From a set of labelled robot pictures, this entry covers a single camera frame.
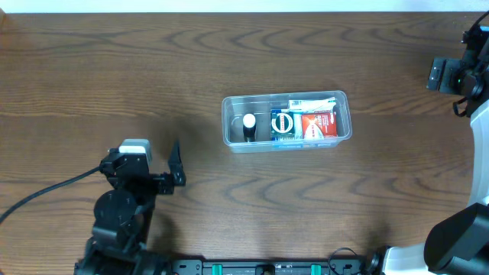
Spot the dark bottle white cap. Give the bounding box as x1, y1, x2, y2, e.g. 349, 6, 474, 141
242, 113, 256, 142

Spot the green Zam-Buk box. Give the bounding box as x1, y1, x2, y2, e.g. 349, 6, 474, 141
270, 109, 295, 141

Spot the blue cartoon medicine box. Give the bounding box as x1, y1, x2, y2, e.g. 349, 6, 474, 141
273, 109, 338, 147

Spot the white Panadol box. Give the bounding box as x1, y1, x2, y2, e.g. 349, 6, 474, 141
288, 97, 337, 114

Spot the red Panadol box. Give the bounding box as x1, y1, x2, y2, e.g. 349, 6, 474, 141
301, 112, 338, 140

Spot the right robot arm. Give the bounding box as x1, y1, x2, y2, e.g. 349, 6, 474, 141
370, 22, 488, 274

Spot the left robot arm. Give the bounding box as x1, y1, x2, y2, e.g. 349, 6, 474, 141
73, 139, 186, 275

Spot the clear plastic container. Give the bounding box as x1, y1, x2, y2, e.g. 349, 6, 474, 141
222, 90, 352, 153

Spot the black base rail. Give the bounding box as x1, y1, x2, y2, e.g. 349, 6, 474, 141
172, 257, 383, 275

